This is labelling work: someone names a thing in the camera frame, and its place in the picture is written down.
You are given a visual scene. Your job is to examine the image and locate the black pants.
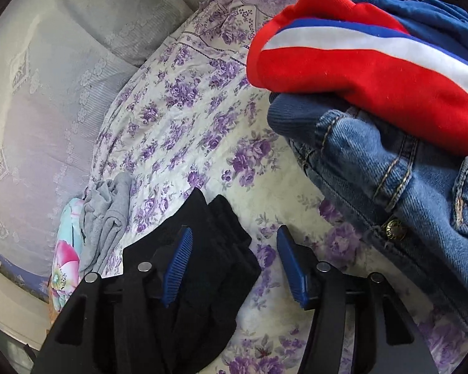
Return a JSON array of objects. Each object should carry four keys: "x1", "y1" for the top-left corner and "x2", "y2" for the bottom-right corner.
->
[{"x1": 123, "y1": 187, "x2": 263, "y2": 374}]

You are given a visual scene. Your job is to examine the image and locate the floral colourful pillow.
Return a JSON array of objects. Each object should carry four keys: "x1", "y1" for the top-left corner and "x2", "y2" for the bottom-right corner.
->
[{"x1": 48, "y1": 198, "x2": 87, "y2": 314}]

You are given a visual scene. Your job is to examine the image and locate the white lace bedcover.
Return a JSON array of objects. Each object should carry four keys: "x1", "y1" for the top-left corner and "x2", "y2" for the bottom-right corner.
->
[{"x1": 0, "y1": 0, "x2": 197, "y2": 279}]

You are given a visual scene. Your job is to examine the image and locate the blue bed base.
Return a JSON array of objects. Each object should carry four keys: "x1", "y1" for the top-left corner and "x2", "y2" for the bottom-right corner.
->
[{"x1": 0, "y1": 237, "x2": 52, "y2": 302}]

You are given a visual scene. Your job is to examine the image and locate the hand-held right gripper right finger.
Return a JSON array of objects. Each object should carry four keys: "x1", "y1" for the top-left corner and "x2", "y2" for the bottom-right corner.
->
[{"x1": 277, "y1": 226, "x2": 439, "y2": 374}]

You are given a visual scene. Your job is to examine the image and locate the red white-striped pants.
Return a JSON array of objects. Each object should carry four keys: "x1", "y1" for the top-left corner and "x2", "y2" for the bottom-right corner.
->
[{"x1": 246, "y1": 0, "x2": 468, "y2": 166}]

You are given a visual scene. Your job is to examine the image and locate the grey cloth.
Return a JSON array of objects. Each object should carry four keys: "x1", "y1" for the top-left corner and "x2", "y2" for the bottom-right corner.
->
[{"x1": 78, "y1": 171, "x2": 135, "y2": 278}]

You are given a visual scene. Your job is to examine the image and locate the blue denim jeans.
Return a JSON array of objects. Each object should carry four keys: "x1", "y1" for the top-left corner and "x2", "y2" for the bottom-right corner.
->
[{"x1": 267, "y1": 93, "x2": 468, "y2": 338}]

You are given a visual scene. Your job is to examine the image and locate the purple floral bedsheet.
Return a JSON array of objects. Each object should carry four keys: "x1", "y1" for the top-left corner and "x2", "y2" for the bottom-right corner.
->
[{"x1": 86, "y1": 0, "x2": 468, "y2": 374}]

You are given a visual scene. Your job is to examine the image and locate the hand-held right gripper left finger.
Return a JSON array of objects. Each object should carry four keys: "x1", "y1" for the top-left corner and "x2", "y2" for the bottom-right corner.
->
[{"x1": 31, "y1": 227, "x2": 194, "y2": 374}]

